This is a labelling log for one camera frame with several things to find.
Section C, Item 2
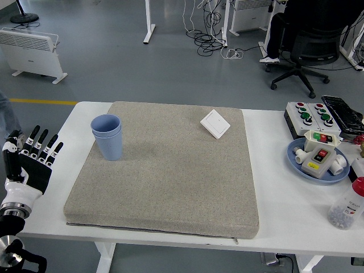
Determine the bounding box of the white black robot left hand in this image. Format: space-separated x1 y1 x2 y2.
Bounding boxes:
1 125 64 208

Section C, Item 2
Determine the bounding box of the blue ribbed plastic cup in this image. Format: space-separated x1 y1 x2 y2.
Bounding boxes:
93 126 124 162
90 114 122 135

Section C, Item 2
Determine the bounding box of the white push-button control box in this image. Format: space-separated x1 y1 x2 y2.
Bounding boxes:
306 102 342 139
283 101 319 140

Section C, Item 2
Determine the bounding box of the standing person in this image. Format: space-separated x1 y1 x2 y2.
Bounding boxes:
0 90 23 143

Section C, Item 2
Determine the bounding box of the white panel heater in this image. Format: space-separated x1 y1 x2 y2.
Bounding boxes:
229 0 274 36
0 27 68 85

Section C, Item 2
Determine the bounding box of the grey-brown fabric mat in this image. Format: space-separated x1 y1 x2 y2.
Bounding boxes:
63 101 260 239

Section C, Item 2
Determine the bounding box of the black round fan stand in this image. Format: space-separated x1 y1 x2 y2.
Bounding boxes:
10 0 40 24

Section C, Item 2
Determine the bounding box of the white desk leg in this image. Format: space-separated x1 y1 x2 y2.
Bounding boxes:
143 0 156 44
220 0 231 48

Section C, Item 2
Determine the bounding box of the grey power strip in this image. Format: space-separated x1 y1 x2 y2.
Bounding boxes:
260 251 296 268

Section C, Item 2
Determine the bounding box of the white table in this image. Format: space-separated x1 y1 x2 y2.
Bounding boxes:
3 101 364 273

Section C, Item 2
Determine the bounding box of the blue round plate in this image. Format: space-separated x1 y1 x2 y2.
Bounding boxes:
286 138 350 186

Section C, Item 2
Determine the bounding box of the white pipe fitting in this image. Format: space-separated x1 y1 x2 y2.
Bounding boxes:
293 146 309 165
329 155 349 176

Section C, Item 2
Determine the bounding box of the seated person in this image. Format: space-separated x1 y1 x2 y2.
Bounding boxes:
259 0 364 64

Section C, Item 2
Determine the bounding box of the black office chair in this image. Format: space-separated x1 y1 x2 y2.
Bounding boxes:
266 16 350 99

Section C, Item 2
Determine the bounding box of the black plastic tray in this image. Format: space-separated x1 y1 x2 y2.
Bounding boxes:
321 94 364 134

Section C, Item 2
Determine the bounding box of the red-lidded clear screw jar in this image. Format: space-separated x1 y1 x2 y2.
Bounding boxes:
326 176 364 230

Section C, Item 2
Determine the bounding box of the white small box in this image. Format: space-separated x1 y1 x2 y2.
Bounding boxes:
349 158 364 183

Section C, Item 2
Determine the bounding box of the white wall switch plate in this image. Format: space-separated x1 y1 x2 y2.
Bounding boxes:
200 109 231 140

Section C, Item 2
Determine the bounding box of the black cable tangle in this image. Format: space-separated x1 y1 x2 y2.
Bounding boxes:
186 0 228 56

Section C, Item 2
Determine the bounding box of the white cable with plug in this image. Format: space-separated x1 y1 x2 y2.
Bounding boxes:
220 47 245 60

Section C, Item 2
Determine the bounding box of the white green-red button switch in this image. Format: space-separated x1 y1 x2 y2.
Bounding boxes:
303 130 342 153

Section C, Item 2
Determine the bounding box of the grey red-button switch box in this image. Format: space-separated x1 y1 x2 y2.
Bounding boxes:
300 146 338 180

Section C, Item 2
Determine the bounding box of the white desk frame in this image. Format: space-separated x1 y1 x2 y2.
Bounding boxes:
340 36 364 71

